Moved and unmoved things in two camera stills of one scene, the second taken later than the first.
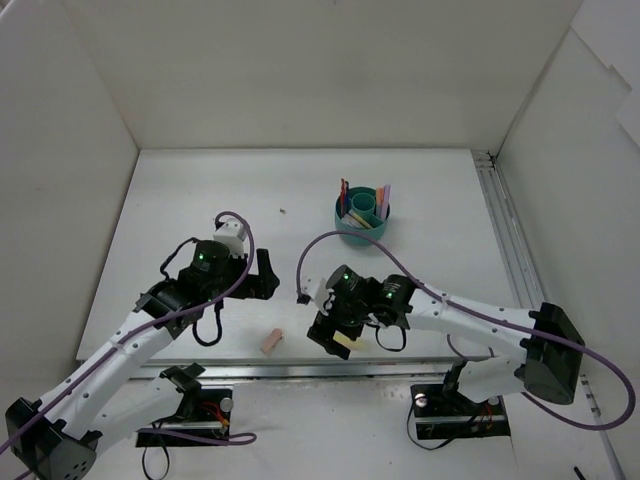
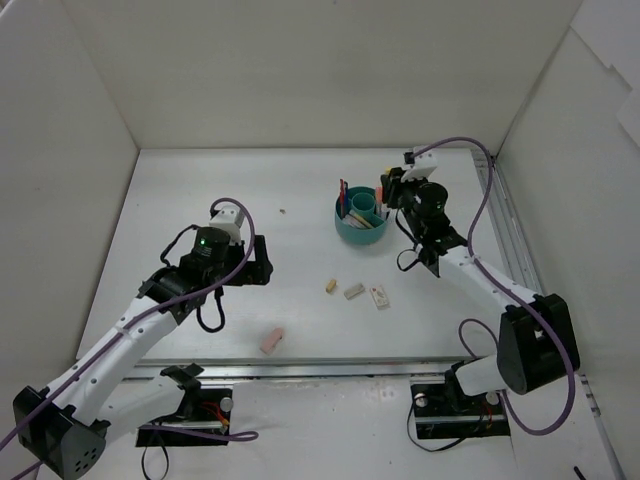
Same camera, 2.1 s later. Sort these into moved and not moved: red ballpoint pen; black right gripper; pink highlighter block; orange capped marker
Moved: black right gripper
Not moved: red ballpoint pen; pink highlighter block; orange capped marker
